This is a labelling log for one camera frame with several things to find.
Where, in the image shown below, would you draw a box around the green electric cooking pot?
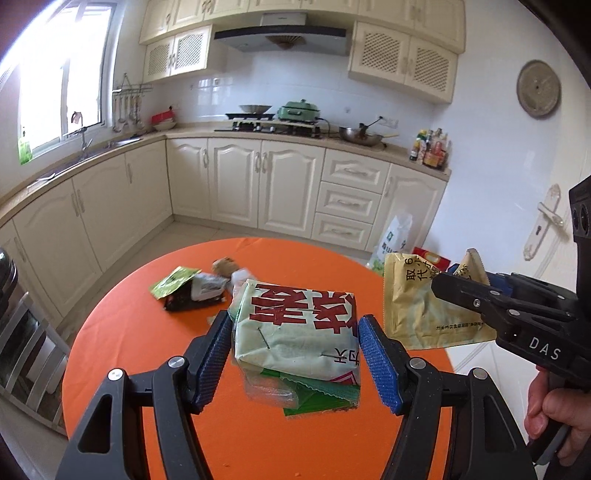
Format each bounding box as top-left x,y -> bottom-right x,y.
276,99 -> 321,123

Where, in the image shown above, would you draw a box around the person's right hand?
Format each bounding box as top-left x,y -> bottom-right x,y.
524,367 -> 591,467

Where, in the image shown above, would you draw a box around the large green red-lettered bag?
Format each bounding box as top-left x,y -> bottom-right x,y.
228,279 -> 361,416

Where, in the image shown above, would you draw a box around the steel wok on counter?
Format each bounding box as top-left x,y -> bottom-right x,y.
338,116 -> 398,147

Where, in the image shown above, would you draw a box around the white chair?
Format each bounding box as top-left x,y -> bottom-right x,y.
1,292 -> 70,435

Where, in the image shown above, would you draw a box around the black dark snack wrapper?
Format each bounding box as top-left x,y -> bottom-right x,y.
164,292 -> 224,312

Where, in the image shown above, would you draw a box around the yellow paper bag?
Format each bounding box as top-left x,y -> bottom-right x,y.
384,252 -> 496,350

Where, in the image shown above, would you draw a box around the brown crumpled paper ball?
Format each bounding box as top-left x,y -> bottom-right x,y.
211,257 -> 240,278

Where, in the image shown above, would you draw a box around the upper kitchen cabinets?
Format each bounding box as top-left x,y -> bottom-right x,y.
139,1 -> 466,104

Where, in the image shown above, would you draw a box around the lower kitchen cabinets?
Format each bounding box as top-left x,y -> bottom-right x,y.
1,132 -> 450,323

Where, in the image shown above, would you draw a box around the kitchen cabinets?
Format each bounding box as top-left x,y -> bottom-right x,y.
1,132 -> 450,323
139,1 -> 466,104

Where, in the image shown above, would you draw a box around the window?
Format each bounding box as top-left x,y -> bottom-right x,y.
13,1 -> 119,162

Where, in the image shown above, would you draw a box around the round orange table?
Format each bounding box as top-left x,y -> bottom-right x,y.
62,237 -> 456,480

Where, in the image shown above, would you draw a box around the black rice cooker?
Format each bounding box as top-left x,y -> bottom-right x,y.
0,248 -> 18,317

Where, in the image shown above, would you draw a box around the range hood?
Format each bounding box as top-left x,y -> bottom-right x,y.
213,21 -> 351,56

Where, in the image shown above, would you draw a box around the green dish soap bottle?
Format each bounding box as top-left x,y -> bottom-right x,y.
18,137 -> 33,165

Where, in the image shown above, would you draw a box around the black gas stove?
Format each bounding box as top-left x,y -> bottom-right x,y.
214,113 -> 322,139

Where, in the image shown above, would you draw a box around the condiment bottles rack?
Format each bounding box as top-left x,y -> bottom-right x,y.
409,128 -> 449,170

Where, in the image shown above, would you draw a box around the white rice sack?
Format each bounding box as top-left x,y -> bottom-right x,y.
366,213 -> 413,276

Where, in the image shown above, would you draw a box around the white black crumpled wrapper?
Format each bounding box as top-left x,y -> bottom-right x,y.
190,272 -> 228,302

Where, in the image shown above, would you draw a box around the sink faucet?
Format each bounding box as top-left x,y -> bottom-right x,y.
70,111 -> 92,155

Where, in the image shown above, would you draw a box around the light green snack wrapper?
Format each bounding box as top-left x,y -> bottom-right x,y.
150,266 -> 201,300

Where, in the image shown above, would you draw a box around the silver door handle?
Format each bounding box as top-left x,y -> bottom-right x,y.
523,183 -> 565,261

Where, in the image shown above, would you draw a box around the round wall plate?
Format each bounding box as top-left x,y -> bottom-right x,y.
516,60 -> 562,119

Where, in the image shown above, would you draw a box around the hanging utensil rack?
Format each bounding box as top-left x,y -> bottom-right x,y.
111,73 -> 153,135

